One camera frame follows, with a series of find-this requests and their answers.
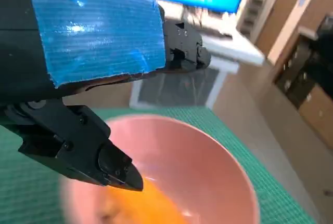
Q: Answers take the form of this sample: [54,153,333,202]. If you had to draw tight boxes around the green cutting mat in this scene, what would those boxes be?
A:
[0,107,317,224]

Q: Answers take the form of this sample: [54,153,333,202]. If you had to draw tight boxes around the brown cardboard box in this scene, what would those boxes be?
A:
[298,83,333,157]

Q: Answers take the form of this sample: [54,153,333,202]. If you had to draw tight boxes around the grey arched cabinet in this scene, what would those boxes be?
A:
[239,0,270,37]

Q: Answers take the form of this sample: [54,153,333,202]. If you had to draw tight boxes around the pink bowl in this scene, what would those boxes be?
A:
[58,114,261,224]

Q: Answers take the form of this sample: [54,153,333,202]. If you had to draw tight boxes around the white mesh cabinet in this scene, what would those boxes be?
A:
[129,31,266,111]

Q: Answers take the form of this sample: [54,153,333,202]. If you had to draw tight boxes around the orange rectangular toy bread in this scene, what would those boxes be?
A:
[100,177,188,224]

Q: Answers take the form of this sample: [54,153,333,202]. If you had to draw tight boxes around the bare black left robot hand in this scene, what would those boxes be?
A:
[0,0,212,192]

